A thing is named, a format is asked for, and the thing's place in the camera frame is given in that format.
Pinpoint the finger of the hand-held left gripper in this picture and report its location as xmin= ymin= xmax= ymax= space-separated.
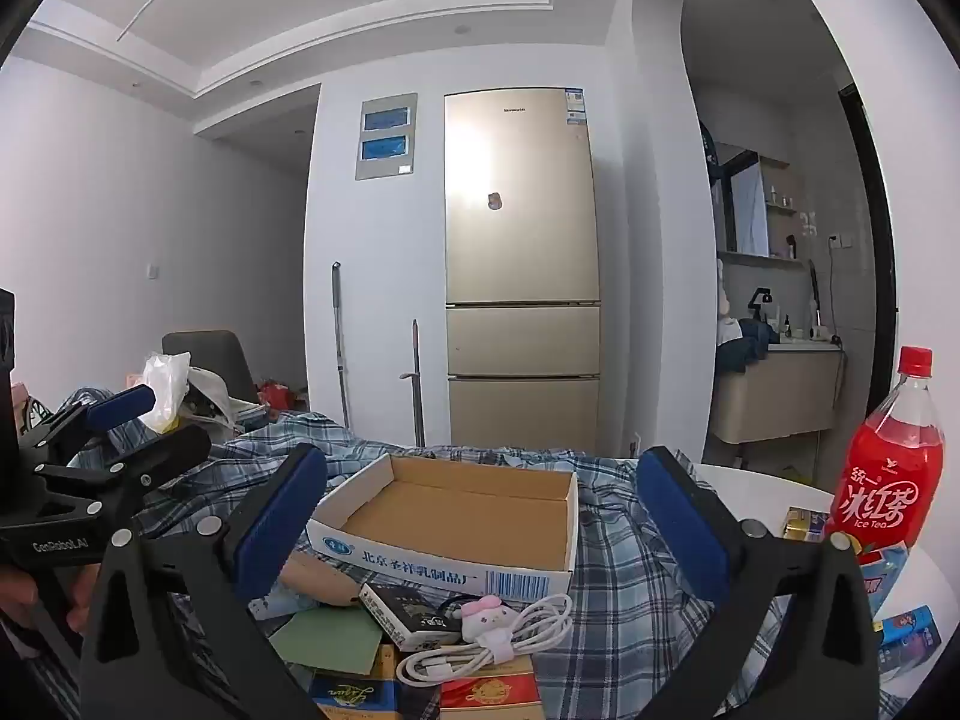
xmin=22 ymin=384 xmax=157 ymax=466
xmin=34 ymin=424 xmax=212 ymax=518

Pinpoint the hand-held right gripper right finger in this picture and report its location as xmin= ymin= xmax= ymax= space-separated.
xmin=636 ymin=446 xmax=882 ymax=720

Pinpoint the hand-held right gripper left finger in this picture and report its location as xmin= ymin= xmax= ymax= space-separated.
xmin=79 ymin=442 xmax=329 ymax=720

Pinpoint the light blue tissue packet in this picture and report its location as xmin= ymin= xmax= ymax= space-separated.
xmin=247 ymin=581 xmax=327 ymax=623

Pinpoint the white cardboard box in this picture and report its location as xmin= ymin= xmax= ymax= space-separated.
xmin=304 ymin=452 xmax=580 ymax=602

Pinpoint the blue label gold packet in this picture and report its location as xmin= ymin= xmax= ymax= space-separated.
xmin=309 ymin=667 xmax=398 ymax=720

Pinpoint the white cable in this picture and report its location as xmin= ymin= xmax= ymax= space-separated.
xmin=394 ymin=592 xmax=575 ymax=689

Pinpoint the red label gold packet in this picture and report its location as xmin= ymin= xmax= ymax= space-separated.
xmin=439 ymin=671 xmax=545 ymax=720

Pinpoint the person's left hand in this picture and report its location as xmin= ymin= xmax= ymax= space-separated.
xmin=0 ymin=562 xmax=100 ymax=620

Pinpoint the white plastic bag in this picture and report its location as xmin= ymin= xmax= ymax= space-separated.
xmin=142 ymin=351 xmax=192 ymax=434

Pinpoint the round wooden disc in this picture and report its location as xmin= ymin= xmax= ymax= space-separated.
xmin=277 ymin=547 xmax=361 ymax=608

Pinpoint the blue plaid cloth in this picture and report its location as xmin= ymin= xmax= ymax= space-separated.
xmin=15 ymin=386 xmax=901 ymax=720

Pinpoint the grey open bag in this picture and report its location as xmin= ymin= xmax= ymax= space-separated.
xmin=184 ymin=366 xmax=245 ymax=428

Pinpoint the chair back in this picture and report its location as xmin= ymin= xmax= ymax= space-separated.
xmin=162 ymin=330 xmax=260 ymax=410

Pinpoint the green sponge pad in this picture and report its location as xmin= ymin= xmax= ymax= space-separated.
xmin=268 ymin=604 xmax=387 ymax=676

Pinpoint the small yellow packet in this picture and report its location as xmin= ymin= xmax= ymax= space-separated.
xmin=780 ymin=506 xmax=832 ymax=545

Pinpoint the red bag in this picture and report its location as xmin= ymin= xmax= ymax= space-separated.
xmin=257 ymin=381 xmax=308 ymax=413

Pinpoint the beige vanity cabinet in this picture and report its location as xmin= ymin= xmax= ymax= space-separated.
xmin=711 ymin=341 xmax=847 ymax=445

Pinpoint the dark blue clothes pile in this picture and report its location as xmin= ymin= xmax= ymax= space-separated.
xmin=716 ymin=317 xmax=781 ymax=374

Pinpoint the metal pole with clip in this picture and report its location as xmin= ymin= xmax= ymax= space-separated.
xmin=400 ymin=319 xmax=427 ymax=447

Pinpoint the light blue wrapper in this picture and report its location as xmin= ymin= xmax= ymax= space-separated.
xmin=859 ymin=544 xmax=912 ymax=620

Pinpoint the red drink bottle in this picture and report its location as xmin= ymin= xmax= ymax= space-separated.
xmin=825 ymin=346 xmax=946 ymax=563

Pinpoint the pink plush charm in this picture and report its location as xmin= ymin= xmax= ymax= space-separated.
xmin=457 ymin=594 xmax=505 ymax=642

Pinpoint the blue snack packet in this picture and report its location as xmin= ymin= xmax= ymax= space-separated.
xmin=874 ymin=606 xmax=942 ymax=672

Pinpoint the gold refrigerator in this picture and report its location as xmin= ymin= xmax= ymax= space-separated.
xmin=442 ymin=87 xmax=605 ymax=458

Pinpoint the bathroom mirror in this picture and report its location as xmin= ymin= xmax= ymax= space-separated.
xmin=712 ymin=142 xmax=770 ymax=257

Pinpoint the grey mop handle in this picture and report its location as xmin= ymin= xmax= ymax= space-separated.
xmin=331 ymin=261 xmax=352 ymax=425

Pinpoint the grey wall electrical panel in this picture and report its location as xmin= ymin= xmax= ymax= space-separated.
xmin=354 ymin=93 xmax=419 ymax=182

